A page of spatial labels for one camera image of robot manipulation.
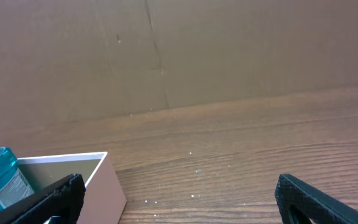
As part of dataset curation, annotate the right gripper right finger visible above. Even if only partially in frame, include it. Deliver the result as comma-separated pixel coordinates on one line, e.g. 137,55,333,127
275,174,358,224

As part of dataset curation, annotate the white open cardboard box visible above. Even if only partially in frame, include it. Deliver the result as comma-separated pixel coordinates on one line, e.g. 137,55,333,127
18,152,127,224

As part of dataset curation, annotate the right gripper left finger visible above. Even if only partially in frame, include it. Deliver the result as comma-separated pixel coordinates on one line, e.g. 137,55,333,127
0,174,86,224

